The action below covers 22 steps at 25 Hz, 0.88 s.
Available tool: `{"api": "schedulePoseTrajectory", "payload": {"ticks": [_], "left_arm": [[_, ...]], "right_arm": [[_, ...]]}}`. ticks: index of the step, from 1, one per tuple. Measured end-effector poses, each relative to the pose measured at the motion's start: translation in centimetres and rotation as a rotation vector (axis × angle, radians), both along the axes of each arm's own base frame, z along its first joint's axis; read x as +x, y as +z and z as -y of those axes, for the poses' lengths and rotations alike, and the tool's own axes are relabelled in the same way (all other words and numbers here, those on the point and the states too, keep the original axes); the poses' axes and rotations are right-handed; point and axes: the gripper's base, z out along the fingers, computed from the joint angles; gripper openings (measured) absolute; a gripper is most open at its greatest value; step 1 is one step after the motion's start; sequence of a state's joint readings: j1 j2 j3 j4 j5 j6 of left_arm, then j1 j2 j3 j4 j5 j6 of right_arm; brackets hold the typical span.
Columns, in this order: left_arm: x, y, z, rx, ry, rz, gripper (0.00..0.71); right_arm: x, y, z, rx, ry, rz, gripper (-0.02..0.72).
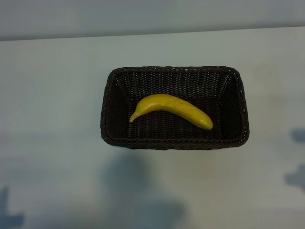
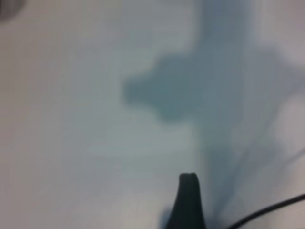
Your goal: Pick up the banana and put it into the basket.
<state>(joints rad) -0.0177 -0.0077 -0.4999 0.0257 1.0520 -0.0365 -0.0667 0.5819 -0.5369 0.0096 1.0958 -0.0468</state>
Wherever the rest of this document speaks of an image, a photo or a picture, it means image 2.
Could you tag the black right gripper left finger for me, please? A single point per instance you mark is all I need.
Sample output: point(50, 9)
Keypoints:
point(178, 210)

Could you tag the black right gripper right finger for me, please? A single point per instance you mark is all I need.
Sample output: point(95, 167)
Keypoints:
point(195, 210)

